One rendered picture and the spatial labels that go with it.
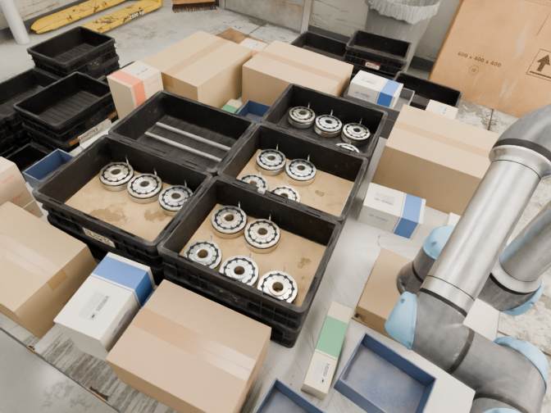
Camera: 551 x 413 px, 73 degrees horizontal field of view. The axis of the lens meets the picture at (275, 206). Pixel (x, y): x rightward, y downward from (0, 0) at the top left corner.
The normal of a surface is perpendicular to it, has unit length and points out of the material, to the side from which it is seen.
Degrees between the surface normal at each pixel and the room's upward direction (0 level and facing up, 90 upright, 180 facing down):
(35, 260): 0
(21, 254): 0
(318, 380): 0
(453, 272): 33
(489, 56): 77
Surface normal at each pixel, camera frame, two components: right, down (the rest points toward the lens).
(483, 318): 0.08, -0.66
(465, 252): -0.43, -0.41
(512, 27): -0.44, 0.54
